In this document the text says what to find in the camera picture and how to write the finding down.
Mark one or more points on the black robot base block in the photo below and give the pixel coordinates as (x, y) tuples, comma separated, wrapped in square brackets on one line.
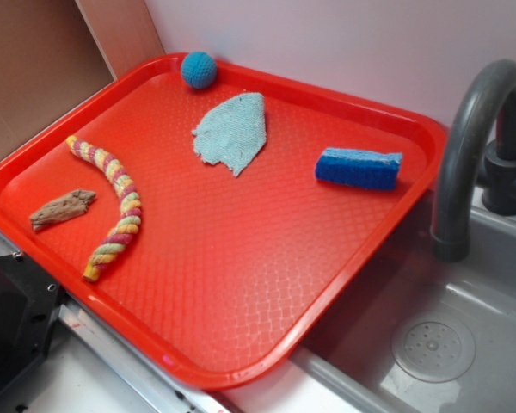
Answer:
[(29, 303)]

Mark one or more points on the brown wood chip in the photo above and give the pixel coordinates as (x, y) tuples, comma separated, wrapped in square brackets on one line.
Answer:
[(69, 206)]

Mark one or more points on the red plastic tray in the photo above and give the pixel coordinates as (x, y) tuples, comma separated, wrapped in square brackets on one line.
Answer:
[(214, 277)]

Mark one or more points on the light blue cloth piece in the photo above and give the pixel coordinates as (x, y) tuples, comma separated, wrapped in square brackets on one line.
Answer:
[(232, 133)]

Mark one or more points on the blue sponge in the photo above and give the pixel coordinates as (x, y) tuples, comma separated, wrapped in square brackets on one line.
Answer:
[(358, 168)]

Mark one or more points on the blue crocheted ball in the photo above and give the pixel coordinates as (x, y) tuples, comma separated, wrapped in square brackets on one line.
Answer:
[(199, 70)]

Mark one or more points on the grey plastic sink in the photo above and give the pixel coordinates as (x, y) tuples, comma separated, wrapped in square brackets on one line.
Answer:
[(413, 334)]

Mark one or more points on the grey toy faucet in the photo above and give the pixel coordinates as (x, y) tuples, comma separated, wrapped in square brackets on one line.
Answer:
[(480, 152)]

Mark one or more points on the brown cardboard panel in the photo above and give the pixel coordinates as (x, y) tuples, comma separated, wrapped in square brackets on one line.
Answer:
[(56, 54)]

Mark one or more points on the aluminium rail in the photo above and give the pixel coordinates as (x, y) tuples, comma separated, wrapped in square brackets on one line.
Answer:
[(89, 368)]

